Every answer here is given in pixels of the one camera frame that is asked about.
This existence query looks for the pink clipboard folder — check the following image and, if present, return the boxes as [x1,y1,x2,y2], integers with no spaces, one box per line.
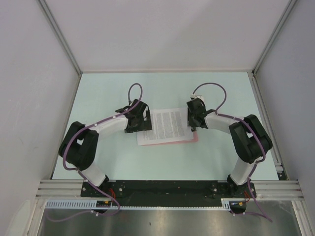
[142,132,198,146]

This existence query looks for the white printed paper sheet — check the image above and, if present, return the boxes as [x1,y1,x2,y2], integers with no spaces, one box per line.
[137,108,193,146]

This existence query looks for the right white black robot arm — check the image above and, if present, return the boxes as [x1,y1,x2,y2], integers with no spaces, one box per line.
[187,95,273,197]

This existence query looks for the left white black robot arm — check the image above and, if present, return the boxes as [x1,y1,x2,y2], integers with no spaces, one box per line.
[59,99,152,197]

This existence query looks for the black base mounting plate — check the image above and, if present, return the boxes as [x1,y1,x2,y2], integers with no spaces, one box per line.
[81,180,256,207]

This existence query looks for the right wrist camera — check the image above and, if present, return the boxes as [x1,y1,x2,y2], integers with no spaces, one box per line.
[190,94,204,102]

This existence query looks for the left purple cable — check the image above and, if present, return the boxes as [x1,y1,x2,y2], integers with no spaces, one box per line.
[46,83,146,222]

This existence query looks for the white slotted cable duct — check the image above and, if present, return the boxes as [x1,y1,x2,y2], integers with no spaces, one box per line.
[45,200,230,210]

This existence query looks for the aluminium frame rail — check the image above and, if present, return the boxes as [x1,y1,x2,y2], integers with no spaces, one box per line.
[35,179,304,201]

